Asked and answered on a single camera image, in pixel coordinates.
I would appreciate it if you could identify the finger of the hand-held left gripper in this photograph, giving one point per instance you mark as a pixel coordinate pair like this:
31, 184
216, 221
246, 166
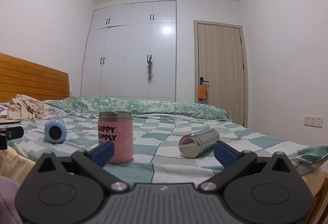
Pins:
14, 133

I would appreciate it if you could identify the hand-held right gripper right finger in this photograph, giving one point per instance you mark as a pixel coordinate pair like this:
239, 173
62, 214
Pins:
225, 155

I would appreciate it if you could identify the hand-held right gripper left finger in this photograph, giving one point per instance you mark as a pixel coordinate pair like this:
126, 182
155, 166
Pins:
102, 153

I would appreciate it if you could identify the stainless steel cup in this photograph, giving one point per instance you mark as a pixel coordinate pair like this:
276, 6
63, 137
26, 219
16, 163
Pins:
194, 143

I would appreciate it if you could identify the pink cup with steel rim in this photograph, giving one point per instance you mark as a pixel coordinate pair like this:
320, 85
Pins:
121, 137

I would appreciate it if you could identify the dark flat phone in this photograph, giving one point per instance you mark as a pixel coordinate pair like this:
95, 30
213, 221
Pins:
9, 122

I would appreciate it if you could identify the crumpled floral cloth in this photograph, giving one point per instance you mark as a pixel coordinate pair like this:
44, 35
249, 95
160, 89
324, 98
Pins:
23, 108

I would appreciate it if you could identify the yellow blanket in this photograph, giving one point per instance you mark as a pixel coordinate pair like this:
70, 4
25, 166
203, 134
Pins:
12, 162

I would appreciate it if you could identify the blue round speaker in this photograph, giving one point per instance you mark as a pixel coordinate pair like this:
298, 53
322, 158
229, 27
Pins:
55, 131

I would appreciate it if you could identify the wooden headboard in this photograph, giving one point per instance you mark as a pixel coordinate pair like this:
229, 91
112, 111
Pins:
30, 80

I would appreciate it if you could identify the green checkered bedsheet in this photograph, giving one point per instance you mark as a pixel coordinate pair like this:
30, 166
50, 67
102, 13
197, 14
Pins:
158, 131

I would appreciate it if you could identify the orange hanging toy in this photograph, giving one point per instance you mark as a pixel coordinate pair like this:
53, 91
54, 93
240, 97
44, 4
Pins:
202, 92

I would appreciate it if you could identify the purple cloth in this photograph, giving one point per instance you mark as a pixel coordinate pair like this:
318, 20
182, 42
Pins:
7, 201

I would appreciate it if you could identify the green floral quilt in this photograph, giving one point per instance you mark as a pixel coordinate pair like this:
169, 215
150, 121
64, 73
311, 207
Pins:
153, 107

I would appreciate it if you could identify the light wooden door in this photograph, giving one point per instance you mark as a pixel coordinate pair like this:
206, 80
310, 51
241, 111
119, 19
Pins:
220, 60

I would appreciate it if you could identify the white wardrobe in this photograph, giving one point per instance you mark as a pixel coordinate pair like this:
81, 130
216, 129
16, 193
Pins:
128, 60

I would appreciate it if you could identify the green hanging charm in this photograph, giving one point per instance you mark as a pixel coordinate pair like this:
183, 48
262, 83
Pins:
150, 69

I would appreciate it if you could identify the white wall socket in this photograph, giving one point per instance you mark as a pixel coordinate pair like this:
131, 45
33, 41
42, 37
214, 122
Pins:
313, 121

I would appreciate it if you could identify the wooden bed frame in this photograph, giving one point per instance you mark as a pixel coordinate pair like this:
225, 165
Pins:
321, 195

